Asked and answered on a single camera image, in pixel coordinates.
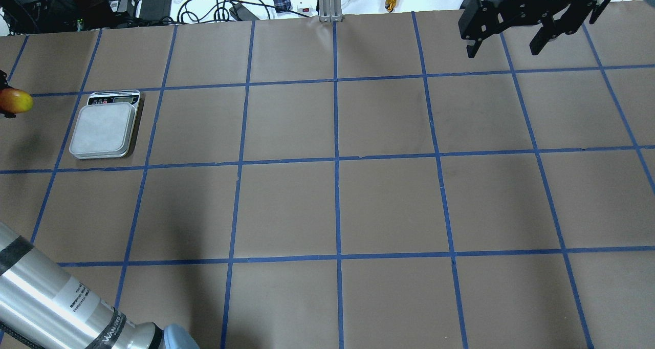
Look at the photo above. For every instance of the digital kitchen scale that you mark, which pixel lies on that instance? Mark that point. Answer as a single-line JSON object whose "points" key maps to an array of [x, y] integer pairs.
{"points": [[105, 125]]}

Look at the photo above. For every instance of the white red switch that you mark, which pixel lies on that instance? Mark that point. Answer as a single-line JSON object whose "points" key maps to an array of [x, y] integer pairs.
{"points": [[304, 8]]}

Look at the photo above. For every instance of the black electronics pile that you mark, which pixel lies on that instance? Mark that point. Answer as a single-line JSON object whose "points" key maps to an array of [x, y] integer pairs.
{"points": [[53, 16]]}

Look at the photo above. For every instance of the aluminium frame post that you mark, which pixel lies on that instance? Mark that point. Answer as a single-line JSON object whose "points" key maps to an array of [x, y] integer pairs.
{"points": [[329, 11]]}

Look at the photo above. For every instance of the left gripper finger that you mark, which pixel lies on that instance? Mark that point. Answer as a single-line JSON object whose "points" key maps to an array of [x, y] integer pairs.
{"points": [[4, 83], [7, 114]]}

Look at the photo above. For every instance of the small blue black box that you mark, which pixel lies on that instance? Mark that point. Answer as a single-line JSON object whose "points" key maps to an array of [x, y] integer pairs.
{"points": [[282, 6]]}

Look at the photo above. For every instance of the black power adapter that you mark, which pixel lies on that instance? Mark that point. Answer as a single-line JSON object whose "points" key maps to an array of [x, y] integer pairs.
{"points": [[154, 10]]}

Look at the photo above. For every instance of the red yellow mango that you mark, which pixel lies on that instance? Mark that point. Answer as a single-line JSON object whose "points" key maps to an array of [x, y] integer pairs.
{"points": [[15, 101]]}

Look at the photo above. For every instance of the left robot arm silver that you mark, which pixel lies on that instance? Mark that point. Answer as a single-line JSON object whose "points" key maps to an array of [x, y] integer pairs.
{"points": [[44, 306]]}

